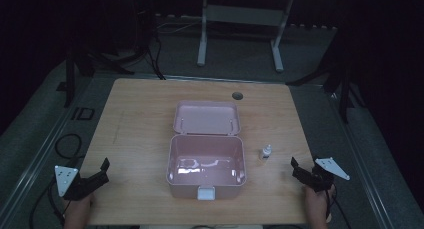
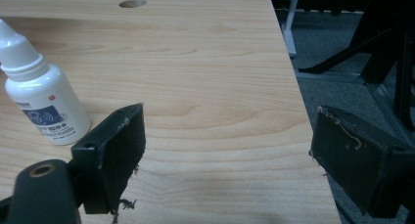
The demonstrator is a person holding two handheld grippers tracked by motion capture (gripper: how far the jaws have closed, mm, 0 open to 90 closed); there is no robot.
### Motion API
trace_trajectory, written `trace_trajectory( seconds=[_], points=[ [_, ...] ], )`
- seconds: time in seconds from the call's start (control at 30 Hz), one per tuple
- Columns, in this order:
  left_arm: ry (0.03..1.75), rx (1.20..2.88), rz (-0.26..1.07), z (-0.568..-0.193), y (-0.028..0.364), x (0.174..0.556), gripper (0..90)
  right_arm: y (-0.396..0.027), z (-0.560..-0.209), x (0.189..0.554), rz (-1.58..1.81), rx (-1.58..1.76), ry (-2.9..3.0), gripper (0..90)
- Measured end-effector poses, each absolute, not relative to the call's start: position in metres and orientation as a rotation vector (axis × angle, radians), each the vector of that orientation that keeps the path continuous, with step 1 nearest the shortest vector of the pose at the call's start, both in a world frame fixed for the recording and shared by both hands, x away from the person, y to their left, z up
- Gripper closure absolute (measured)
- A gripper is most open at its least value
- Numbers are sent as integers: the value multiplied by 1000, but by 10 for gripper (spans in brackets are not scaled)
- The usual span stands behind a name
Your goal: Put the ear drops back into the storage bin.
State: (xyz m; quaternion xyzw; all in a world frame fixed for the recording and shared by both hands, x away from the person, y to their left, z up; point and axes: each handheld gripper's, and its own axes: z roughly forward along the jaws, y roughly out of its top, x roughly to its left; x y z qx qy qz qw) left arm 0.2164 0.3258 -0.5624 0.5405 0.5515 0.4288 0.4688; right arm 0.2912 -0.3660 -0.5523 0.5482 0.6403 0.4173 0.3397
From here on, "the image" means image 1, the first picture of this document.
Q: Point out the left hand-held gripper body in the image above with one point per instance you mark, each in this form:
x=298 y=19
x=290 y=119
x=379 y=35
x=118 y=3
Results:
x=71 y=185

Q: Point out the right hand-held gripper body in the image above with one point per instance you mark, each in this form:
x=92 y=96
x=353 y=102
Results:
x=321 y=177

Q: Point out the small clear dropper bottle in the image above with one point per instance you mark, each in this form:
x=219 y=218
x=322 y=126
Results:
x=265 y=152

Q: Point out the pink plastic storage box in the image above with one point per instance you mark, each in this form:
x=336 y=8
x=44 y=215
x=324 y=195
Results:
x=206 y=149

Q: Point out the person's left hand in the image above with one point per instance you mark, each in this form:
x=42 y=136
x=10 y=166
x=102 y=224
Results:
x=81 y=202

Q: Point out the person's right hand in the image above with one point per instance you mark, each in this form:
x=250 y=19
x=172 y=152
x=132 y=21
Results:
x=316 y=199

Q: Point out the black metal stand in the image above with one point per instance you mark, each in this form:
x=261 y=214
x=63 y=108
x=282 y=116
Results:
x=340 y=82
x=80 y=64

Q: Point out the metal floor rail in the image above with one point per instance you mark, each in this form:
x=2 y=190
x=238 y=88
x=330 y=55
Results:
x=43 y=149
x=360 y=162

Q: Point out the black rectangular floor frame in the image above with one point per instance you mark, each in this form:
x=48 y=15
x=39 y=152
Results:
x=83 y=113

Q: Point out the white metal desk frame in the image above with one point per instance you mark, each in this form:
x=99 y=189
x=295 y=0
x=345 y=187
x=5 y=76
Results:
x=243 y=15

